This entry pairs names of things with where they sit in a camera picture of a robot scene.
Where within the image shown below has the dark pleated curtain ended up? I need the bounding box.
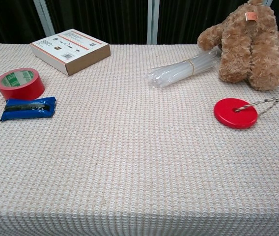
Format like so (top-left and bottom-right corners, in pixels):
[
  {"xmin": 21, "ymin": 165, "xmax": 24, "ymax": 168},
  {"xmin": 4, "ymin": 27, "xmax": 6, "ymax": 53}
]
[{"xmin": 0, "ymin": 0, "xmax": 279, "ymax": 51}]

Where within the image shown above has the clear plastic straw bundle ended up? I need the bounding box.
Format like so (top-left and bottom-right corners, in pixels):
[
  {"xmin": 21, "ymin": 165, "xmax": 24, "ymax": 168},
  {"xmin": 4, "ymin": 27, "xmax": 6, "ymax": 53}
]
[{"xmin": 144, "ymin": 47, "xmax": 222, "ymax": 89}]

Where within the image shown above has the red disc with centre hole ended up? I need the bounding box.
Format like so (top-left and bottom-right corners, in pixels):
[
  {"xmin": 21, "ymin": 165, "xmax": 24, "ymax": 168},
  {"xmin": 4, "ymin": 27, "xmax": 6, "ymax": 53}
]
[{"xmin": 213, "ymin": 98, "xmax": 259, "ymax": 129}]

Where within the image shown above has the braided beige speckled rope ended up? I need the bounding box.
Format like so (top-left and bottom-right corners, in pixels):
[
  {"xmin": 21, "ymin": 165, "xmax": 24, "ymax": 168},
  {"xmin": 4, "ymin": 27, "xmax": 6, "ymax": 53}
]
[{"xmin": 233, "ymin": 89, "xmax": 279, "ymax": 116}]

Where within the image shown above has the brown plush teddy bear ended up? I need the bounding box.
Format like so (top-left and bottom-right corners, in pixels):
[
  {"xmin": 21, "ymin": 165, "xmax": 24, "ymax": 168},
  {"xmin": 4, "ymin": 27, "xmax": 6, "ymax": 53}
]
[{"xmin": 197, "ymin": 0, "xmax": 279, "ymax": 92}]

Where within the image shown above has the grey metal frame post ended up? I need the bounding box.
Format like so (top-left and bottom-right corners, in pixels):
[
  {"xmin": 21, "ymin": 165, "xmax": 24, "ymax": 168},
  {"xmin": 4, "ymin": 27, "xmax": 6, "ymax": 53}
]
[
  {"xmin": 146, "ymin": 0, "xmax": 160, "ymax": 45},
  {"xmin": 33, "ymin": 0, "xmax": 56, "ymax": 38}
]

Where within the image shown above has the white and brown cardboard box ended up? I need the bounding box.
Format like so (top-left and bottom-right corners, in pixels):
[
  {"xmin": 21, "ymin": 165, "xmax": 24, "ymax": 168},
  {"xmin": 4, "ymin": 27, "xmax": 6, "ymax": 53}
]
[{"xmin": 29, "ymin": 29, "xmax": 112, "ymax": 76}]

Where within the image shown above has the blue wrapped flat packet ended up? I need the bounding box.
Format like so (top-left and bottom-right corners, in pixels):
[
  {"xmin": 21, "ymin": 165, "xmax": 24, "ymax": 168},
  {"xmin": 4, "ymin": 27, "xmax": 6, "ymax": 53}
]
[{"xmin": 0, "ymin": 96, "xmax": 57, "ymax": 122}]

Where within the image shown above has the red adhesive tape roll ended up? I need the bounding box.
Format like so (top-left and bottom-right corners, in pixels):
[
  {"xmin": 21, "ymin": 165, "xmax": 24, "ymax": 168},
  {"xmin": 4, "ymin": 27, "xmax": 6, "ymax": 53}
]
[{"xmin": 0, "ymin": 67, "xmax": 46, "ymax": 101}]

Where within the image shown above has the woven beige tablecloth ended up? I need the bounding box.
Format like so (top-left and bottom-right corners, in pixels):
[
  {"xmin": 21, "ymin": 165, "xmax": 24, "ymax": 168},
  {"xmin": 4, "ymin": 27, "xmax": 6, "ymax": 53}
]
[{"xmin": 0, "ymin": 43, "xmax": 279, "ymax": 236}]

